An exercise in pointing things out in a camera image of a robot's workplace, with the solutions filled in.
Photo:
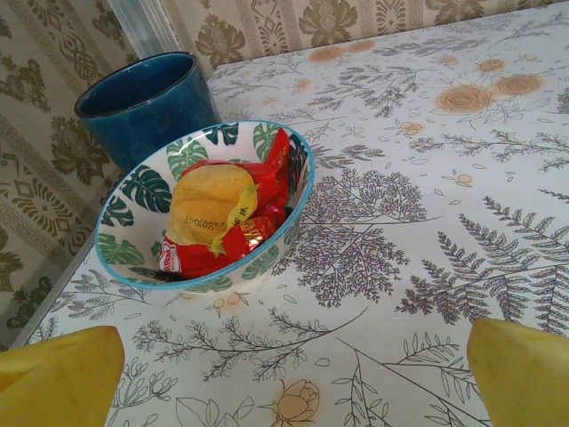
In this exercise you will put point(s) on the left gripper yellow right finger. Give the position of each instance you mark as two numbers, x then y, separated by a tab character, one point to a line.
529	378

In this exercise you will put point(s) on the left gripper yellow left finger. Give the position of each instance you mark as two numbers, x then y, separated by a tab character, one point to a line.
53	378

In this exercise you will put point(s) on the red snack packet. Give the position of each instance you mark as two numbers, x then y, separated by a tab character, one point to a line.
200	260
280	164

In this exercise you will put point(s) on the leaf-print ceramic bowl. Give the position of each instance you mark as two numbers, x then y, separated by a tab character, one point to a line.
133	200

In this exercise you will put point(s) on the yellow snack packet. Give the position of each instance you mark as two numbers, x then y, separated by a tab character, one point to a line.
209	200

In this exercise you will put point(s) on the dark blue ceramic mug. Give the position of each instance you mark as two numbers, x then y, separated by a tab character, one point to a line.
146	115

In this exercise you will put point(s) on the aluminium table edge rail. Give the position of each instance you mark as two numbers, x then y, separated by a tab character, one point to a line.
53	293

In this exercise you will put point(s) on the aluminium frame post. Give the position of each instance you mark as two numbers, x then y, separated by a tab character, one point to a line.
142	26

